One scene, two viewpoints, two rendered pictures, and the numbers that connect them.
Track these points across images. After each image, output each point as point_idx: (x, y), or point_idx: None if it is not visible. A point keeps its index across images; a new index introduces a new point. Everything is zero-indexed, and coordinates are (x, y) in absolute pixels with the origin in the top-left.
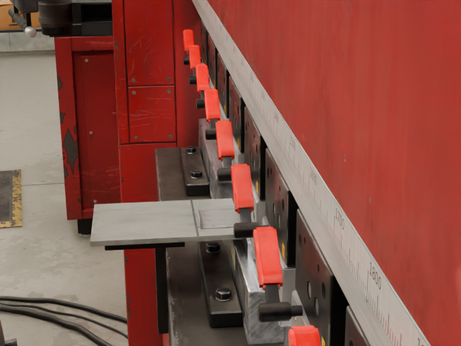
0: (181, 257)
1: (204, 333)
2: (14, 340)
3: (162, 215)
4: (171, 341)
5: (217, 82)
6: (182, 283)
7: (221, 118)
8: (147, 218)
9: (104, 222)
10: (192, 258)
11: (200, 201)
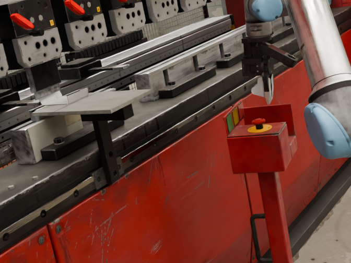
0: (67, 160)
1: (130, 122)
2: (242, 38)
3: (90, 102)
4: (146, 126)
5: (15, 25)
6: (97, 144)
7: (48, 33)
8: (101, 100)
9: (127, 98)
10: (63, 158)
11: (51, 110)
